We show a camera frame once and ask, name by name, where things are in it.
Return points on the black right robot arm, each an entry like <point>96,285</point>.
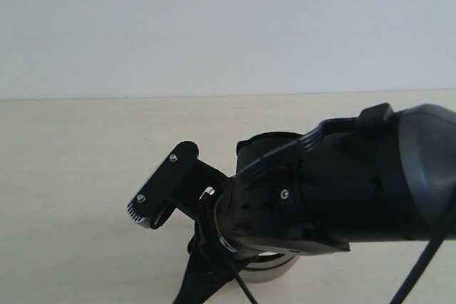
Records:
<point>380,176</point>

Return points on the plain steel bowl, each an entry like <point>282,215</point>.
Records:
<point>268,261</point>

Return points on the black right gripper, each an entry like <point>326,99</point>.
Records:
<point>213,261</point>

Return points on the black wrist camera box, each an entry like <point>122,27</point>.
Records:
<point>177,183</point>

